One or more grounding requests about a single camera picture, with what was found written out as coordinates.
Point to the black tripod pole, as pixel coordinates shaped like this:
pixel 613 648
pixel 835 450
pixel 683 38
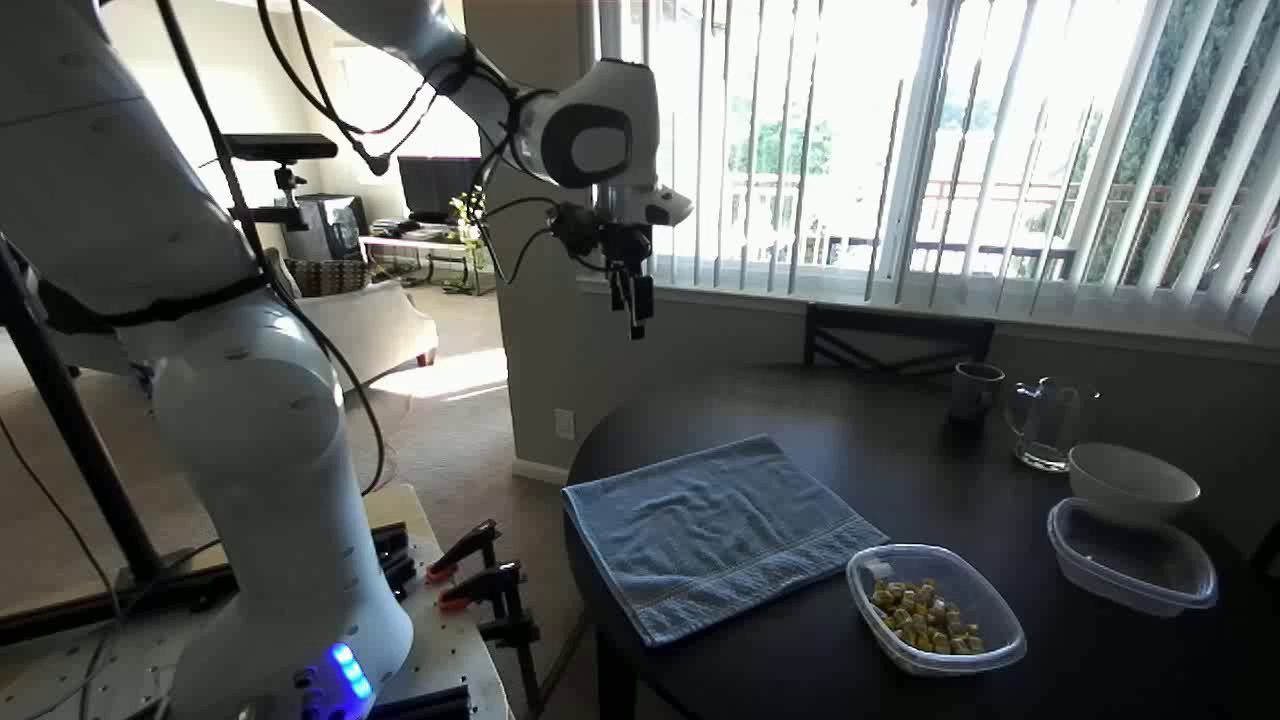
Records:
pixel 149 583

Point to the dark ceramic cup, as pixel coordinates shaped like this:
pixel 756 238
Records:
pixel 975 391

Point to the black computer monitor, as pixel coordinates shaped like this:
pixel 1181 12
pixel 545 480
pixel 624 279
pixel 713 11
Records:
pixel 434 183

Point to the red black clamp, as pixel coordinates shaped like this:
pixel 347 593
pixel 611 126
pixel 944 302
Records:
pixel 477 543
pixel 506 627

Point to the light blue towel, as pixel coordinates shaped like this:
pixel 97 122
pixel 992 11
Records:
pixel 713 534

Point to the white ceramic bowl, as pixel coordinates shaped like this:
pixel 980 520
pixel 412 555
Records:
pixel 1130 487

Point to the white vertical window blinds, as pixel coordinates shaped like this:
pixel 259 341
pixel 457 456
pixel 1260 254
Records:
pixel 1059 163

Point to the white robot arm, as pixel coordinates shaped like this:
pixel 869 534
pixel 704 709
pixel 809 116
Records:
pixel 106 205

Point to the clear plastic candy bowl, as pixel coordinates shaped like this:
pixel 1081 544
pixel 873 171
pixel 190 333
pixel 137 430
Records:
pixel 961 586

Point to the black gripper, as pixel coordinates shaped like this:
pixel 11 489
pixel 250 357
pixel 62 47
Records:
pixel 589 238

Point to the black camera on stand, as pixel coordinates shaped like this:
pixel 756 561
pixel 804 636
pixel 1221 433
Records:
pixel 281 152

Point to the clear glass mug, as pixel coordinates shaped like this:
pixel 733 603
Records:
pixel 1046 419

